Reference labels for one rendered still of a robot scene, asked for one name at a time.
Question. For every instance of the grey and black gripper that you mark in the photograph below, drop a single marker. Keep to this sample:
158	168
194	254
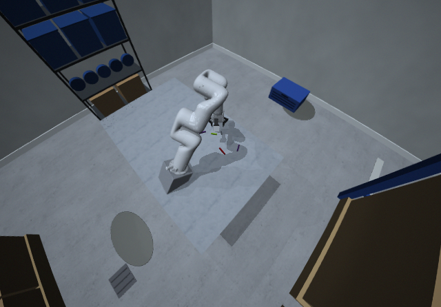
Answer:
220	119

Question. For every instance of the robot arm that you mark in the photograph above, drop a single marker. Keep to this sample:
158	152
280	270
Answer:
188	123

